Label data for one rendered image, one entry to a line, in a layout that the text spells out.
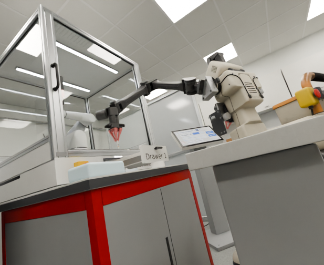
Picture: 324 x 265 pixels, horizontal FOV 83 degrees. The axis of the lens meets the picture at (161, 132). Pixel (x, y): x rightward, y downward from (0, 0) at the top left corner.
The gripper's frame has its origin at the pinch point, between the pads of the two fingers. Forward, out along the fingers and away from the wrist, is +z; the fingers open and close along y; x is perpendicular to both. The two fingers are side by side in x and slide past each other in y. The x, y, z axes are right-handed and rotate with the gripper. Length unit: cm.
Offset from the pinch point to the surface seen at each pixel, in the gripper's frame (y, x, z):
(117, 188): 30, 40, 26
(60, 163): 23.4, -21.3, 7.6
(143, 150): -13.5, 6.4, 7.6
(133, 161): -12.1, -2.6, 12.7
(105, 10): -52, -61, -183
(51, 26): 23, -24, -87
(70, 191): 41, 35, 24
